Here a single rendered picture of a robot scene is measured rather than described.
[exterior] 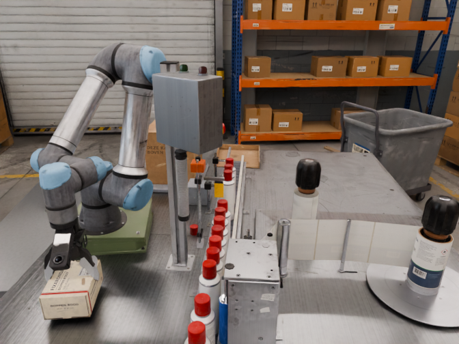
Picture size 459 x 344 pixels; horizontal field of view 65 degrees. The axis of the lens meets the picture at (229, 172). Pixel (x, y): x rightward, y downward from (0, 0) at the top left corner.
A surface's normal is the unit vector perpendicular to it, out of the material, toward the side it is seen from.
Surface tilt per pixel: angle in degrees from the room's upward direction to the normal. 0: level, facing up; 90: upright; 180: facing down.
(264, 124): 90
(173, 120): 90
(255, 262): 0
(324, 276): 0
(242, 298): 90
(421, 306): 0
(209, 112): 90
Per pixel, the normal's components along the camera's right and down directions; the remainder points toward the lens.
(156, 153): -0.05, 0.39
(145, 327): 0.00, -0.92
